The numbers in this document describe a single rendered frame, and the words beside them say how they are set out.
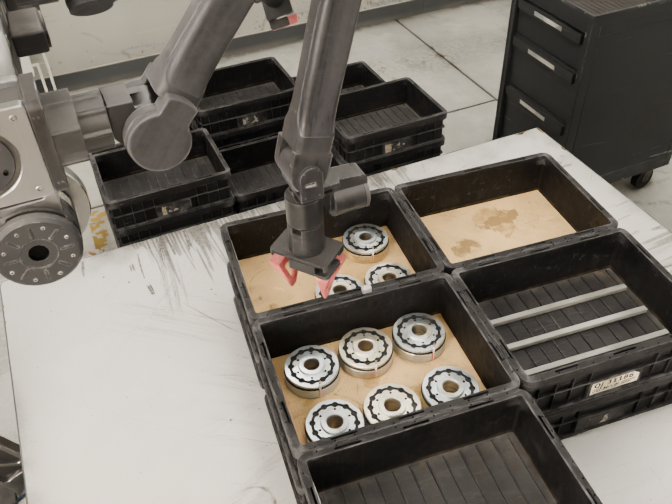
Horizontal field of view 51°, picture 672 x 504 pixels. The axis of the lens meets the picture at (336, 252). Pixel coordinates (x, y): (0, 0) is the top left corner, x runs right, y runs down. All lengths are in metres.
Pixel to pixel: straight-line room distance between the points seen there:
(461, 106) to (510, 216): 2.12
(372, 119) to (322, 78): 1.78
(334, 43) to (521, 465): 0.75
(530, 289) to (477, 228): 0.22
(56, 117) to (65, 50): 3.33
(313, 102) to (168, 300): 0.89
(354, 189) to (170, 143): 0.31
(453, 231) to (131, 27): 2.87
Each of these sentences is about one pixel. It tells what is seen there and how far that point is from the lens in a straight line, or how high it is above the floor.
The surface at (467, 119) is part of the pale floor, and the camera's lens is 3.69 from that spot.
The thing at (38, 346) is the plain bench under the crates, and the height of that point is 0.70.
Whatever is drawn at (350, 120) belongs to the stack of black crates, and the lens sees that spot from 2.71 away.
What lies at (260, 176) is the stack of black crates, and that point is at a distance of 2.62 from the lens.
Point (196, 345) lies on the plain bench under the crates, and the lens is 1.61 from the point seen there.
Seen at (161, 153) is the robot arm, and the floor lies 1.42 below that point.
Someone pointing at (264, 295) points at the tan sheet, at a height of 0.83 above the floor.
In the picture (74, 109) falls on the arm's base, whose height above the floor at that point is 1.48.
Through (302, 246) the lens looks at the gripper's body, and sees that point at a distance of 1.08.
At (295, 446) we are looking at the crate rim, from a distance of 1.14.
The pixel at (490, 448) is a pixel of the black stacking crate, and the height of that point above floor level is 0.83.
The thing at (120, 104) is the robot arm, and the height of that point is 1.47.
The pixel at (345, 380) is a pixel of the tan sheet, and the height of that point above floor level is 0.83.
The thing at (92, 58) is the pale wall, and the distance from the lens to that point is 4.22.
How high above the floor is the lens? 1.89
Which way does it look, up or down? 42 degrees down
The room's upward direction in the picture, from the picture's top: 2 degrees counter-clockwise
